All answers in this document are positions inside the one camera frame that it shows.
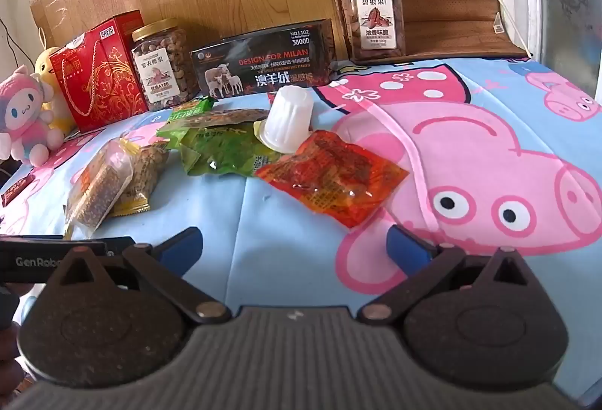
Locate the clear wrapped sesame bar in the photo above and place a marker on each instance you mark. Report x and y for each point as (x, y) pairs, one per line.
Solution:
(96, 189)

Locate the pink plush toy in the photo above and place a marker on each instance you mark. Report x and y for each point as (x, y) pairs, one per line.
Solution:
(23, 118)

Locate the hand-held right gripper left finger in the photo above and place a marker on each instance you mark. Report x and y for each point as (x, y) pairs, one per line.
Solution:
(181, 245)

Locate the small dark red packet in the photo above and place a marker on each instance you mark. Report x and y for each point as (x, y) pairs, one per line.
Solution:
(14, 191)

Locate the red snack packet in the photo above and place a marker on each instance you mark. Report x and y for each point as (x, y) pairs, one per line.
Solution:
(329, 174)

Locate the green packet with brown snack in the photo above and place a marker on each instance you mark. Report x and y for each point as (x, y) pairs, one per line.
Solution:
(230, 116)

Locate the square clear jar of pecans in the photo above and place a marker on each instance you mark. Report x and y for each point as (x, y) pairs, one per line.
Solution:
(374, 14)

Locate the yellow plush toy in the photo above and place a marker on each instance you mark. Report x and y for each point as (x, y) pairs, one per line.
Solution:
(47, 71)

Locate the round clear jar of nuts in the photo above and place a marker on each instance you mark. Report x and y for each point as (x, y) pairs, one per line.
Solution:
(162, 71)

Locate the clear wrapped peanut bar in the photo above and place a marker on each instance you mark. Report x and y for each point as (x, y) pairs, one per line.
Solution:
(143, 177)

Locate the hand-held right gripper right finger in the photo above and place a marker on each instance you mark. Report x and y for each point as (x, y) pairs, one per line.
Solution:
(408, 250)

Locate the white jelly cup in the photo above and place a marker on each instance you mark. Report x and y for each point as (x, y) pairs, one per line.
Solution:
(287, 123)

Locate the light green snack packet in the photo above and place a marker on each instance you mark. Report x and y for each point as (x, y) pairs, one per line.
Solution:
(181, 120)

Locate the black printed box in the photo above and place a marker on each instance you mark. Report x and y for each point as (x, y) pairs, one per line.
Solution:
(263, 61)

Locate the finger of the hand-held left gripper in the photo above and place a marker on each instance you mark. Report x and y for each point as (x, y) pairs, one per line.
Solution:
(117, 245)

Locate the red gift box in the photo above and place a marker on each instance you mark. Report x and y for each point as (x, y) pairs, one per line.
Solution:
(103, 85)

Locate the small clear plastic clip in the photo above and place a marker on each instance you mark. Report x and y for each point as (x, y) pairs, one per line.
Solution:
(497, 25)

